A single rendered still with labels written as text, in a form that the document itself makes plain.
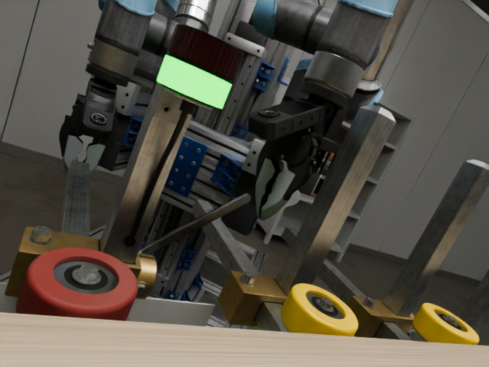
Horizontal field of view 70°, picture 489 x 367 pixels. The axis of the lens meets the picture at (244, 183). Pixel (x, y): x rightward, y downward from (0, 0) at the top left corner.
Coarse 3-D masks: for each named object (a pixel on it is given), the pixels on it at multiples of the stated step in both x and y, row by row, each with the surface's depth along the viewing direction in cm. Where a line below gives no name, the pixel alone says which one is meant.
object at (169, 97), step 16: (192, 64) 27; (224, 80) 28; (160, 96) 32; (176, 96) 28; (160, 112) 32; (176, 112) 33; (192, 112) 30; (176, 128) 30; (160, 160) 33; (144, 208) 35; (128, 240) 36
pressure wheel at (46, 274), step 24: (48, 264) 26; (72, 264) 27; (96, 264) 29; (120, 264) 30; (24, 288) 24; (48, 288) 24; (72, 288) 25; (96, 288) 26; (120, 288) 27; (24, 312) 24; (48, 312) 23; (72, 312) 23; (96, 312) 24; (120, 312) 25
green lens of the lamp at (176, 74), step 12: (168, 60) 28; (180, 60) 27; (168, 72) 27; (180, 72) 27; (192, 72) 27; (204, 72) 27; (168, 84) 27; (180, 84) 27; (192, 84) 27; (204, 84) 27; (216, 84) 28; (228, 84) 29; (192, 96) 27; (204, 96) 28; (216, 96) 28
